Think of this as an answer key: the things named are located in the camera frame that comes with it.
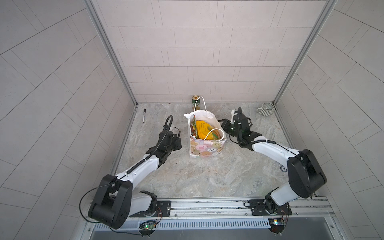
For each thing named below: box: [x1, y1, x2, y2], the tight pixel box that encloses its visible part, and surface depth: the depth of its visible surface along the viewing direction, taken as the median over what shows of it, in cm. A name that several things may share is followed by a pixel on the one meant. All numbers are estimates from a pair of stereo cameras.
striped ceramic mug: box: [257, 102, 275, 117], surface depth 107 cm
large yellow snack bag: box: [195, 120, 222, 140], surface depth 80 cm
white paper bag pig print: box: [184, 110, 227, 159], surface depth 80 cm
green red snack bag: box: [190, 114, 197, 138], surface depth 77 cm
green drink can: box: [191, 95, 201, 111], surface depth 110 cm
